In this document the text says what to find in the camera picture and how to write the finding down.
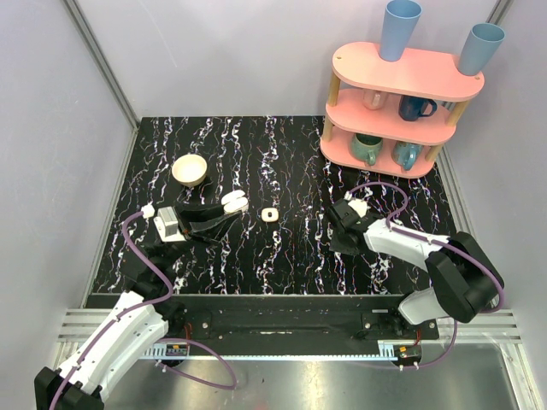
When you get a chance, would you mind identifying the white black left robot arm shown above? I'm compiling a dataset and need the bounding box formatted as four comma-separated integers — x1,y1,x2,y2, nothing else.
34,190,249,409

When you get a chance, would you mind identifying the teal ceramic mug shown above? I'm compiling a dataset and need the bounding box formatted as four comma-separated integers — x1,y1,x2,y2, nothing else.
350,133,383,166

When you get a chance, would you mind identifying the light blue ceramic mug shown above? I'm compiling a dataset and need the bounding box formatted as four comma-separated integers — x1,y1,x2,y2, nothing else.
391,141,423,171

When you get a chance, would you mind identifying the pink three-tier wooden shelf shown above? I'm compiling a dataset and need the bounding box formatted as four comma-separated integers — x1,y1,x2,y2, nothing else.
320,42,485,179

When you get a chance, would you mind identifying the pink ceramic mug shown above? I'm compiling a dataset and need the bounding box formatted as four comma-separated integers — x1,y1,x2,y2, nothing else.
362,89,389,110

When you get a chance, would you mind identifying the dark blue ceramic mug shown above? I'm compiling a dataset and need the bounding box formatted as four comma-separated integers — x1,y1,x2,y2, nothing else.
398,96,438,121

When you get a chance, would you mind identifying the light blue plastic cup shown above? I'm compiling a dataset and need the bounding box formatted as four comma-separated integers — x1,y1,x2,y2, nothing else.
457,23,505,76
379,0,422,62

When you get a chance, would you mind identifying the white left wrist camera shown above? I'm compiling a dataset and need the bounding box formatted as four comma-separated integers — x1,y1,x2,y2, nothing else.
153,207,185,243

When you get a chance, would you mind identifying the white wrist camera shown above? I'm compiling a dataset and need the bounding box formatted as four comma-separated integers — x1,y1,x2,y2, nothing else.
344,191,368,218
153,207,185,243

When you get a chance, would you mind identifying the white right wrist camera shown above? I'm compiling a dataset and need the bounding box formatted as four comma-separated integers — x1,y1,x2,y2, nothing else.
344,191,368,218

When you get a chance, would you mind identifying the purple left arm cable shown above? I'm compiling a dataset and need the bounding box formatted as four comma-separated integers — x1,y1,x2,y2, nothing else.
50,207,238,410

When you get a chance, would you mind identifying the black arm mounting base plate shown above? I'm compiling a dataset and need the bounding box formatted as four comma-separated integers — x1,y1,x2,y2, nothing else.
174,295,439,342

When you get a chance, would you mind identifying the aluminium frame rail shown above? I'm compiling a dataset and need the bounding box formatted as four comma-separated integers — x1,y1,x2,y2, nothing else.
61,0,140,129

